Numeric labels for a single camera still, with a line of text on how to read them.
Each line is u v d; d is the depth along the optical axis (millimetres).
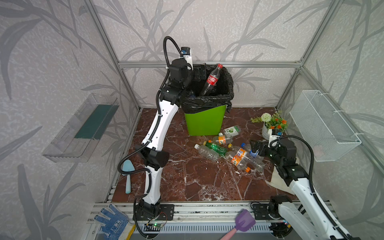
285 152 572
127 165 890
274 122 932
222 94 752
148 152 489
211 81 891
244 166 890
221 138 953
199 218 727
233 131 1019
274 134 679
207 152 903
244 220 707
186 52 585
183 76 532
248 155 894
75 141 635
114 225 697
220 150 904
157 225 706
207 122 954
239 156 888
